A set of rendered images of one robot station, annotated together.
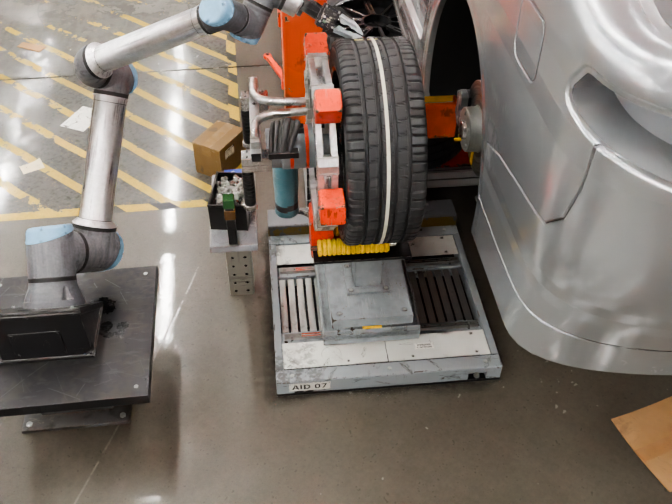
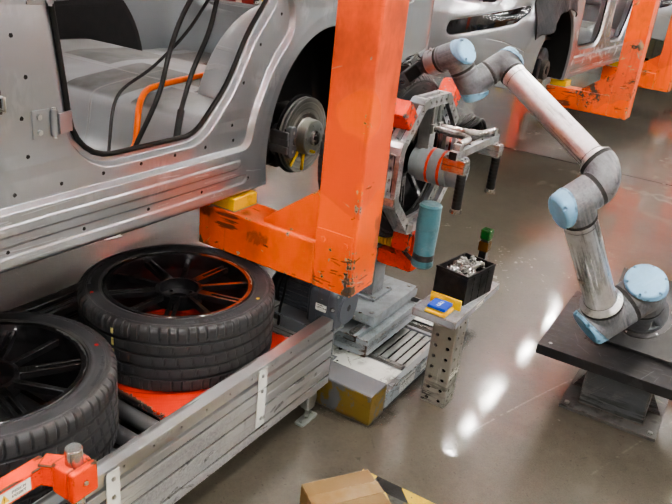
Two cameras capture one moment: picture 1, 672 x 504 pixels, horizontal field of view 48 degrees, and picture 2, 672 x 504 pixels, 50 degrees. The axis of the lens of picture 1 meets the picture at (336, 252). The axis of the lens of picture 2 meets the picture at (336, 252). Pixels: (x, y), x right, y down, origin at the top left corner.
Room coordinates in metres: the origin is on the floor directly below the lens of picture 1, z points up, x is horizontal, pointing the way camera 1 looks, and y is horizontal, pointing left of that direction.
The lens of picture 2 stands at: (4.46, 1.47, 1.64)
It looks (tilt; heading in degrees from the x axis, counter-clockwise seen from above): 23 degrees down; 216
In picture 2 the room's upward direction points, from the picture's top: 6 degrees clockwise
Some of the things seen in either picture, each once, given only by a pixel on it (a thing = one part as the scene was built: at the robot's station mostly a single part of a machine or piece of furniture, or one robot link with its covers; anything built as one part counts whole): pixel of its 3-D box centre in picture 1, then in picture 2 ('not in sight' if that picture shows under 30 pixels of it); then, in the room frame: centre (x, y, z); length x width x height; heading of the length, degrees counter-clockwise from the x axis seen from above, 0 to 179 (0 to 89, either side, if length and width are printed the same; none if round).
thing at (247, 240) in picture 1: (233, 210); (457, 298); (2.20, 0.39, 0.44); 0.43 x 0.17 x 0.03; 6
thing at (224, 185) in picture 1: (231, 199); (464, 276); (2.17, 0.38, 0.51); 0.20 x 0.14 x 0.13; 178
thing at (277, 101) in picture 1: (278, 82); (447, 128); (2.12, 0.19, 1.03); 0.19 x 0.18 x 0.11; 96
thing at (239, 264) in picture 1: (238, 249); (444, 352); (2.23, 0.39, 0.21); 0.10 x 0.10 x 0.42; 6
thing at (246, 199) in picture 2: (433, 88); (232, 197); (2.64, -0.38, 0.71); 0.14 x 0.14 x 0.05; 6
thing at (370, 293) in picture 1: (366, 260); (369, 270); (2.05, -0.12, 0.32); 0.40 x 0.30 x 0.28; 6
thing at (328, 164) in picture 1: (320, 145); (422, 162); (2.03, 0.05, 0.85); 0.54 x 0.07 x 0.54; 6
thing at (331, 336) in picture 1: (363, 287); (359, 313); (2.10, -0.11, 0.13); 0.50 x 0.36 x 0.10; 6
